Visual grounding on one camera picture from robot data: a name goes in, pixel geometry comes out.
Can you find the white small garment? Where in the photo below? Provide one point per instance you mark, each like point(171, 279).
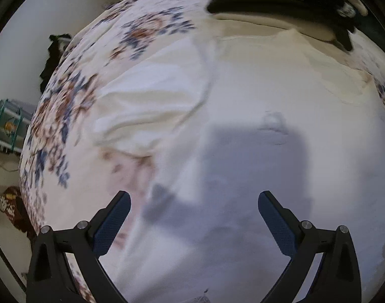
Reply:
point(286, 115)

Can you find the black hanging clothing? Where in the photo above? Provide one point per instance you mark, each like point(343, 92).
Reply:
point(56, 49)

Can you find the beige garment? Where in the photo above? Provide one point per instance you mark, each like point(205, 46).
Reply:
point(345, 82)

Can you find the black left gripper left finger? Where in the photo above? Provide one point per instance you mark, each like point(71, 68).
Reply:
point(50, 278)

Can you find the floral bed blanket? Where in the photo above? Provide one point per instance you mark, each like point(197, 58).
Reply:
point(126, 83)

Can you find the dark red patterned cloth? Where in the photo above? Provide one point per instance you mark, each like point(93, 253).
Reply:
point(12, 205)

